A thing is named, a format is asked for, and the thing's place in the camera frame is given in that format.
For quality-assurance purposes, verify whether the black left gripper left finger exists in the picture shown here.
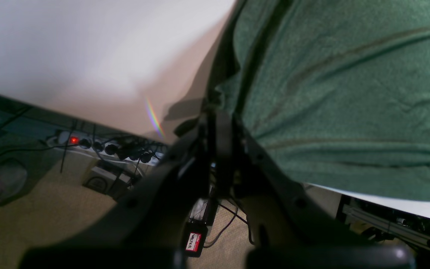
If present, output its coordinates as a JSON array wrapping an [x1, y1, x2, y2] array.
[[19, 110, 233, 269]]

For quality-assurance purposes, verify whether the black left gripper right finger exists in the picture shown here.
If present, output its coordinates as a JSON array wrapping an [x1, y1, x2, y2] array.
[[233, 116, 416, 269]]

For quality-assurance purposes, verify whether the dark green t-shirt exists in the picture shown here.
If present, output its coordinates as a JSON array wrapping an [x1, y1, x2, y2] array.
[[208, 0, 430, 201]]

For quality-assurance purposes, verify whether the black power adapter red label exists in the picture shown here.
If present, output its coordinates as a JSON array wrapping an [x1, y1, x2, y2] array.
[[181, 221, 208, 257]]

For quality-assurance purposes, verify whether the grey electronic box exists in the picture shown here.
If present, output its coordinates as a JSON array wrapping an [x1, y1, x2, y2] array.
[[82, 162, 136, 201]]

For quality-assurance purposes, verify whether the power strip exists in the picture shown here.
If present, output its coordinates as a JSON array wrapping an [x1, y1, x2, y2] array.
[[46, 131, 167, 166]]

